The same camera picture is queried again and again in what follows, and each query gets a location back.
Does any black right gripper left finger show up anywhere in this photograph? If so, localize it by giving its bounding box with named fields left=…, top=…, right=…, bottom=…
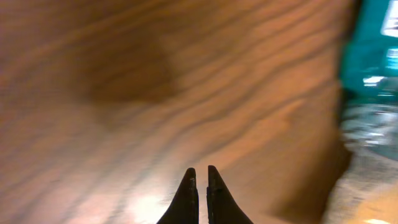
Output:
left=157, top=167, right=199, bottom=224

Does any blue mouthwash bottle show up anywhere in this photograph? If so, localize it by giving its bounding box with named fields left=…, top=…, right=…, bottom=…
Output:
left=340, top=0, right=397, bottom=160

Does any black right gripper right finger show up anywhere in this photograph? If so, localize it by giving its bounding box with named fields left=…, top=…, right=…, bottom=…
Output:
left=206, top=166, right=253, bottom=224

